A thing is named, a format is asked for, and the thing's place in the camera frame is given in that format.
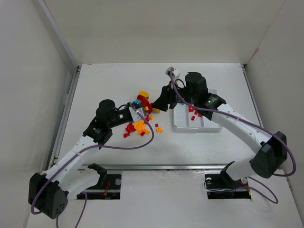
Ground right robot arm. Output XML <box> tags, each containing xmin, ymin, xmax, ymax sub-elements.
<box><xmin>152</xmin><ymin>67</ymin><xmax>287</xmax><ymax>181</ymax></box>

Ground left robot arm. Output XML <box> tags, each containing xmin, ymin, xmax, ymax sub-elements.
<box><xmin>28</xmin><ymin>99</ymin><xmax>145</xmax><ymax>219</ymax></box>

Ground yellow lego block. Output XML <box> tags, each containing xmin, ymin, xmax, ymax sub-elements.
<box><xmin>152</xmin><ymin>108</ymin><xmax>161</xmax><ymax>113</ymax></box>

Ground red round lego piece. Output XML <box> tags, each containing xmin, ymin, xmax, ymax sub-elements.
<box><xmin>125</xmin><ymin>124</ymin><xmax>136</xmax><ymax>133</ymax></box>

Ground large red lego assembly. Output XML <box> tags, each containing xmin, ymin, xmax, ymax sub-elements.
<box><xmin>137</xmin><ymin>95</ymin><xmax>152</xmax><ymax>114</ymax></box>

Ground large teal lego assembly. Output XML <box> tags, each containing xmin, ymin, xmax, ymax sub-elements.
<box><xmin>132</xmin><ymin>99</ymin><xmax>141</xmax><ymax>106</ymax></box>

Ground orange arch lego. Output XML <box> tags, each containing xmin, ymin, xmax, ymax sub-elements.
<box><xmin>156</xmin><ymin>128</ymin><xmax>164</xmax><ymax>133</ymax></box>

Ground white divided tray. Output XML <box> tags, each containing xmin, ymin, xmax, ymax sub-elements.
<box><xmin>172</xmin><ymin>103</ymin><xmax>223</xmax><ymax>133</ymax></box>

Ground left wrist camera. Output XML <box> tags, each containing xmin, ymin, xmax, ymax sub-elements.
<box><xmin>128</xmin><ymin>104</ymin><xmax>146</xmax><ymax>123</ymax></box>

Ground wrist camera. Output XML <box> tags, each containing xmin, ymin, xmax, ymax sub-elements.
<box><xmin>165</xmin><ymin>66</ymin><xmax>181</xmax><ymax>81</ymax></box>
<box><xmin>128</xmin><ymin>104</ymin><xmax>146</xmax><ymax>123</ymax></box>

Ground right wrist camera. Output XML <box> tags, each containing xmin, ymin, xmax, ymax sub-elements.
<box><xmin>165</xmin><ymin>66</ymin><xmax>181</xmax><ymax>81</ymax></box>

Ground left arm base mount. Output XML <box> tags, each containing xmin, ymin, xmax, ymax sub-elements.
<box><xmin>85</xmin><ymin>163</ymin><xmax>122</xmax><ymax>200</ymax></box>

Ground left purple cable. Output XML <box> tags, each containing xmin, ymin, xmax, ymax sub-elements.
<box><xmin>30</xmin><ymin>104</ymin><xmax>155</xmax><ymax>228</ymax></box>

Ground purple cable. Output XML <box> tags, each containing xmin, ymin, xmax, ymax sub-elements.
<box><xmin>169</xmin><ymin>70</ymin><xmax>297</xmax><ymax>204</ymax></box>
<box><xmin>30</xmin><ymin>104</ymin><xmax>155</xmax><ymax>228</ymax></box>

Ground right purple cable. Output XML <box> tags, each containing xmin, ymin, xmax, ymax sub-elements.
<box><xmin>169</xmin><ymin>70</ymin><xmax>297</xmax><ymax>204</ymax></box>

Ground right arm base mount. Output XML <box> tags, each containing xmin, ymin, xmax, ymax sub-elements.
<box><xmin>204</xmin><ymin>172</ymin><xmax>251</xmax><ymax>200</ymax></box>

